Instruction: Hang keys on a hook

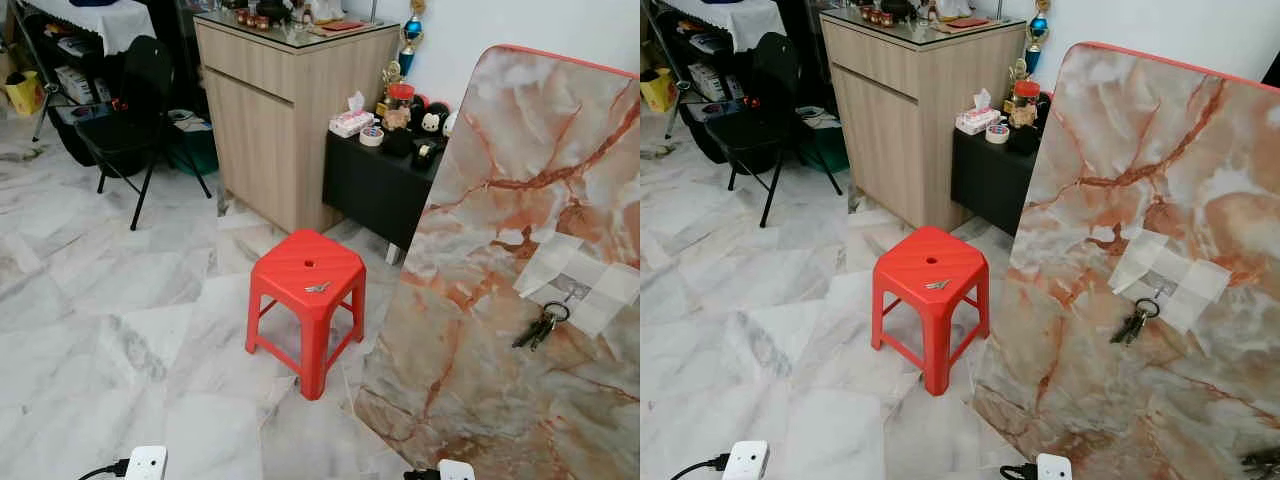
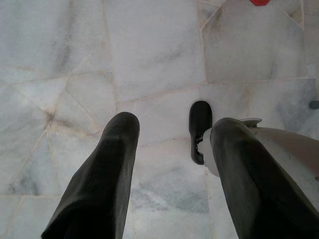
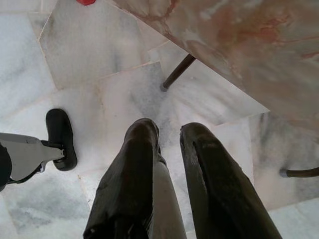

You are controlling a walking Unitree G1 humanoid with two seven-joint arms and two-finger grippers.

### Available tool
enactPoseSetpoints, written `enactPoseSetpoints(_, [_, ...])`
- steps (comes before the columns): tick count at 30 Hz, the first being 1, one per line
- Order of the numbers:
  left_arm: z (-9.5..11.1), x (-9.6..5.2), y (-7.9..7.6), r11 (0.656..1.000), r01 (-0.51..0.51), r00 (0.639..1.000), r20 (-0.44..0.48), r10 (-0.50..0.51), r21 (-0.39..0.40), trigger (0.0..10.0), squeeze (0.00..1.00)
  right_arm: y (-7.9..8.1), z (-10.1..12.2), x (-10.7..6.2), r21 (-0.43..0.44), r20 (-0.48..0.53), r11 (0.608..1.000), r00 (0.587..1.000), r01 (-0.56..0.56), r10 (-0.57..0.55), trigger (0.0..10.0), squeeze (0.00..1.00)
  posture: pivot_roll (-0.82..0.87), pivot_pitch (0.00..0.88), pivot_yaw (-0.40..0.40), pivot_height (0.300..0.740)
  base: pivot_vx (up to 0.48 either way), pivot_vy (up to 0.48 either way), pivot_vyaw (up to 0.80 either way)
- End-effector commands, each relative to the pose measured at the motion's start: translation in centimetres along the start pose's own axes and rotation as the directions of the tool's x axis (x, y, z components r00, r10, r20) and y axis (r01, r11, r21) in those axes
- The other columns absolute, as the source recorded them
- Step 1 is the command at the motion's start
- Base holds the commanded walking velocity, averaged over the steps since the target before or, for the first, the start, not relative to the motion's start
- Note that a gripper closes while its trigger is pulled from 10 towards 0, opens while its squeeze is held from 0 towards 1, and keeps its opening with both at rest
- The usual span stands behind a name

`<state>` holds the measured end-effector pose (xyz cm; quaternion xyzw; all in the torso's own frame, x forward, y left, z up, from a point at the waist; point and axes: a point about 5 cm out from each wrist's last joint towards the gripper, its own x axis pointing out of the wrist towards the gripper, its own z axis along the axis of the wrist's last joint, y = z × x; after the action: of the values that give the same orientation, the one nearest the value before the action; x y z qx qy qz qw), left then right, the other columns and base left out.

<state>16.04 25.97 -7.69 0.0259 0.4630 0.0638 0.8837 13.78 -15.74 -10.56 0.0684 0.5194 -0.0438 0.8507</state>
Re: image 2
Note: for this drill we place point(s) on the black robot foot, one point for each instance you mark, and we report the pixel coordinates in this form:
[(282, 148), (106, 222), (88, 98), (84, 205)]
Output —
[(314, 104), (199, 119)]

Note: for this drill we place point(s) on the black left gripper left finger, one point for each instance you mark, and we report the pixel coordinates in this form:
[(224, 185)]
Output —
[(99, 186)]

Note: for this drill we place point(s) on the black right robot foot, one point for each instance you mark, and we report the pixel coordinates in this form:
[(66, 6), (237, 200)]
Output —
[(314, 104)]

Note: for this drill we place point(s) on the black left robot foot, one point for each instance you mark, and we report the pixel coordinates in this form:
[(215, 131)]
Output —
[(199, 119)]

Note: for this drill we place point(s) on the red plastic stool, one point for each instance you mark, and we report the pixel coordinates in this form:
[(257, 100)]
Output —
[(260, 2)]

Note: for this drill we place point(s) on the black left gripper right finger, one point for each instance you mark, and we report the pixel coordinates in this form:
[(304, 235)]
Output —
[(249, 186)]

